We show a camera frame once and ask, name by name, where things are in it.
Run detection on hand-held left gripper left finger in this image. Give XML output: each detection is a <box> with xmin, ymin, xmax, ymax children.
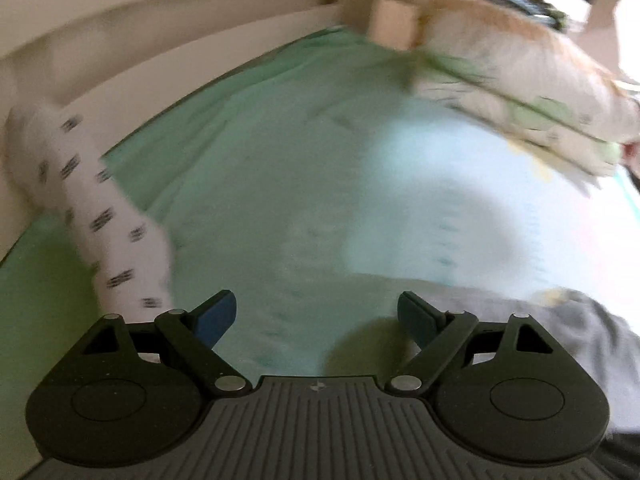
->
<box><xmin>82</xmin><ymin>290</ymin><xmax>253</xmax><ymax>398</ymax></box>

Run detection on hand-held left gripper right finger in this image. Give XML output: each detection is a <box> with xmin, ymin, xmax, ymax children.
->
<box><xmin>387</xmin><ymin>290</ymin><xmax>556</xmax><ymax>397</ymax></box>

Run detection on grey pants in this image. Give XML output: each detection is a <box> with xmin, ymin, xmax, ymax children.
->
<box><xmin>435</xmin><ymin>287</ymin><xmax>640</xmax><ymax>436</ymax></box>

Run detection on person's white patterned sock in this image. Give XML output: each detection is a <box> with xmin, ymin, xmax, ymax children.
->
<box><xmin>2</xmin><ymin>102</ymin><xmax>176</xmax><ymax>323</ymax></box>

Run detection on pastel flower print bed blanket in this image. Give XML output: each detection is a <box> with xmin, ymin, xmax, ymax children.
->
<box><xmin>0</xmin><ymin>25</ymin><xmax>640</xmax><ymax>480</ymax></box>

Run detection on folded leaf print quilt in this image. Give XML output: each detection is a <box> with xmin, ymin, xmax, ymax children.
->
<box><xmin>410</xmin><ymin>0</ymin><xmax>640</xmax><ymax>191</ymax></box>

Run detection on cream wooden bed rail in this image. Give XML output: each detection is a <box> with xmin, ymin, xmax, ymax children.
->
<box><xmin>0</xmin><ymin>0</ymin><xmax>421</xmax><ymax>201</ymax></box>

